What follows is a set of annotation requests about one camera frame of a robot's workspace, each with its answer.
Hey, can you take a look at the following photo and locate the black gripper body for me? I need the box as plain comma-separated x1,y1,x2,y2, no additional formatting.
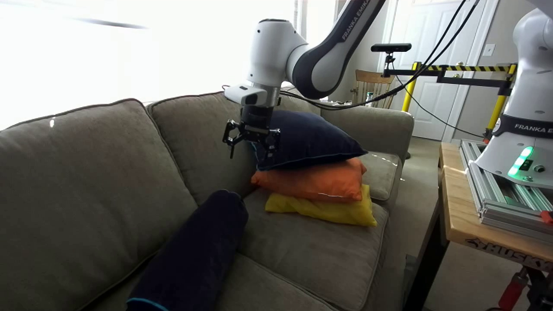
241,104,277,135

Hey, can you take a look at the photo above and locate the navy cylindrical bolster pillow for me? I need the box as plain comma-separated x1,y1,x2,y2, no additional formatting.
127,189,251,311

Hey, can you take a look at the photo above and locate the navy square pillow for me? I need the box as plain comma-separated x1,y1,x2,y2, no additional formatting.
248,109,369,173

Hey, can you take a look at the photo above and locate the small beige throw pillow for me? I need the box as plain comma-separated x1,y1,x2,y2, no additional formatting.
279,92,324,118

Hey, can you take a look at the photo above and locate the orange pillow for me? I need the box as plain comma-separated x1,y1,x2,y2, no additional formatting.
249,156,369,204

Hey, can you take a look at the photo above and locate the yellow pillow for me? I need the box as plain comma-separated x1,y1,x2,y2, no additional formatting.
263,184,379,230

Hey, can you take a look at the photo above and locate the beige sofa back cushion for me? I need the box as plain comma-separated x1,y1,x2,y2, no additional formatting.
146,90,262,206
0,97,199,311

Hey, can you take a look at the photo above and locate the beige fabric sofa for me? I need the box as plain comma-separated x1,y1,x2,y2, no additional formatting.
0,89,417,311

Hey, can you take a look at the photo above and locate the wooden chair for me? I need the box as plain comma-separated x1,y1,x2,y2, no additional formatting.
350,68,402,111

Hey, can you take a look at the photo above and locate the bright window with blinds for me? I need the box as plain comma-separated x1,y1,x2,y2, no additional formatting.
0,0,305,132

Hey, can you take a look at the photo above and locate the wooden butcher block table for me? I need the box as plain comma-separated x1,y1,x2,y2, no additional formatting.
403,140,553,311

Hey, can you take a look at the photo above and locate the yellow black striped stand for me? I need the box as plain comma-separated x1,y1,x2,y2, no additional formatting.
383,52,519,140

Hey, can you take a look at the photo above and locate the white panel door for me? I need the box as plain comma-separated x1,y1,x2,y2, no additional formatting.
383,0,502,144

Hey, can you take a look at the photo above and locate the red clamp under table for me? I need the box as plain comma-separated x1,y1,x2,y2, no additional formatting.
497,268,531,311

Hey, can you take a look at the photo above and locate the black stereo camera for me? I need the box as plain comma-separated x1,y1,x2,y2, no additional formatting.
370,42,415,56

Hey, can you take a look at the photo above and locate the aluminium rail base frame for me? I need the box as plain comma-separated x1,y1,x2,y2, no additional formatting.
459,139,553,235

